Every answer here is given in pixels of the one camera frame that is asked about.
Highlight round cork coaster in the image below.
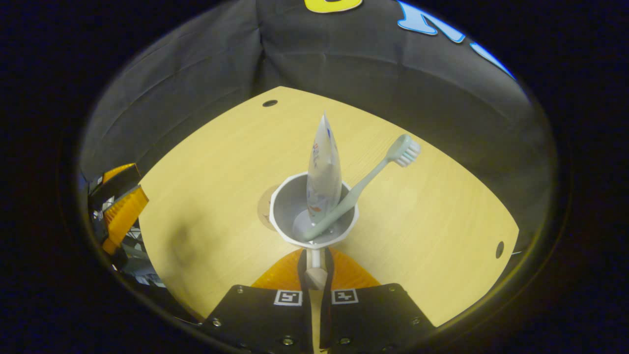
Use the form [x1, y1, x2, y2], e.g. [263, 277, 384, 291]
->
[257, 184, 282, 231]

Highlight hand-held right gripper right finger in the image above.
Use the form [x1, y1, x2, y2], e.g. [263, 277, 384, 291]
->
[319, 248, 437, 354]

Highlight black backdrop cloth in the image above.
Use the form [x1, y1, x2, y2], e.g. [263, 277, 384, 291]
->
[79, 0, 553, 256]

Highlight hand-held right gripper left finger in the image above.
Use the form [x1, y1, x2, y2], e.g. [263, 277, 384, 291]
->
[201, 248, 314, 354]

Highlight white toothpaste tube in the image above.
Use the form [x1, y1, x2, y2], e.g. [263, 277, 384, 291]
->
[306, 112, 343, 224]

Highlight white cup with wooden handle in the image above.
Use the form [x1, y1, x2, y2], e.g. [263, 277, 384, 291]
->
[269, 172, 359, 291]

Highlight pale green toothbrush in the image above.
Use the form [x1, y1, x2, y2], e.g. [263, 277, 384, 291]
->
[301, 134, 422, 242]

